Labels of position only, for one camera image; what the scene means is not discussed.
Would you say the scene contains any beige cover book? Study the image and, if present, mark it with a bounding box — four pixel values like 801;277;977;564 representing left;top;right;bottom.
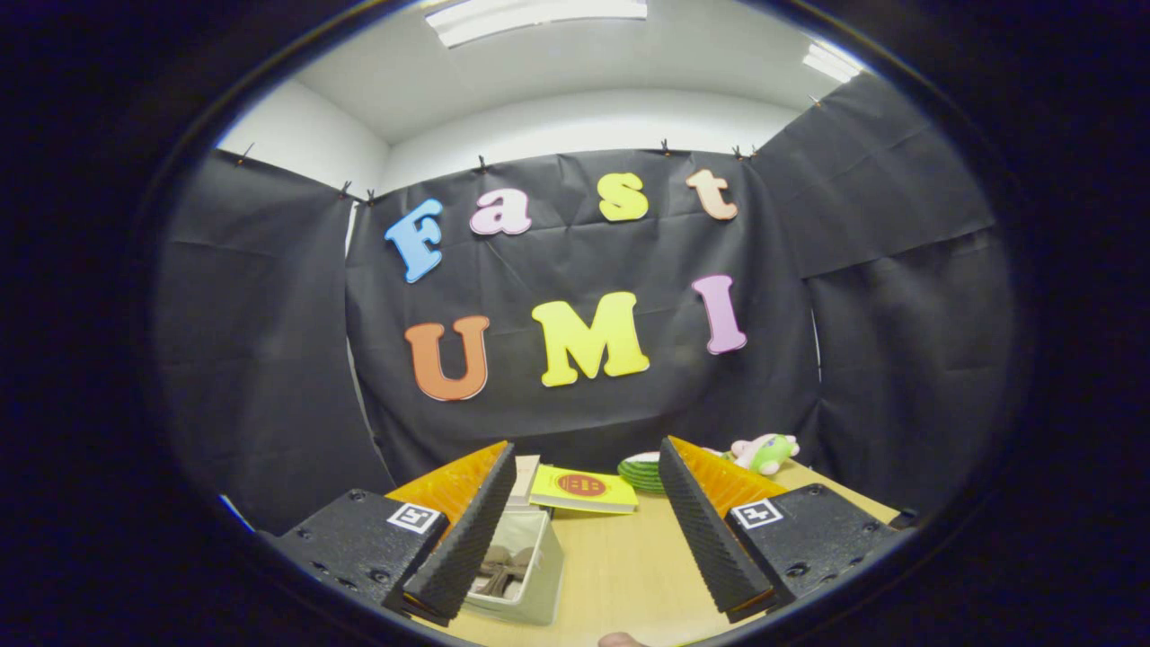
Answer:
508;455;542;513

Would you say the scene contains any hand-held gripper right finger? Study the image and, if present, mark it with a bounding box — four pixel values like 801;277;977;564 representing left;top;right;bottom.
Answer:
658;436;908;624

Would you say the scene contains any small ceiling light panel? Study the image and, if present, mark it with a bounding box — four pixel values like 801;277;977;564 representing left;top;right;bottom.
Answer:
802;40;863;84

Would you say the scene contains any yellow book with red circle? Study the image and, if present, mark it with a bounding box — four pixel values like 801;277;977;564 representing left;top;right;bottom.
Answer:
530;465;640;515

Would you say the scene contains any black backdrop cloth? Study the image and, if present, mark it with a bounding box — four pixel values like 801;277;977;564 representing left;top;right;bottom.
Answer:
153;72;1016;536

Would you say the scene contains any pink and green plush toy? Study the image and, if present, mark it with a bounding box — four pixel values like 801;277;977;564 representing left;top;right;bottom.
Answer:
730;434;801;475

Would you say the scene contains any watermelon slice plush toy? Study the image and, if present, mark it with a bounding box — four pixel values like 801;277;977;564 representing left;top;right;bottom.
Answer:
617;452;670;495

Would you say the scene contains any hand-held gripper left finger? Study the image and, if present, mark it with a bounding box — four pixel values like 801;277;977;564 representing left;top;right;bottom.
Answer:
270;440;518;627

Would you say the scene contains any white fabric storage box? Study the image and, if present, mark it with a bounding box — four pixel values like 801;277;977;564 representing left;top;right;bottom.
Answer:
463;509;566;627

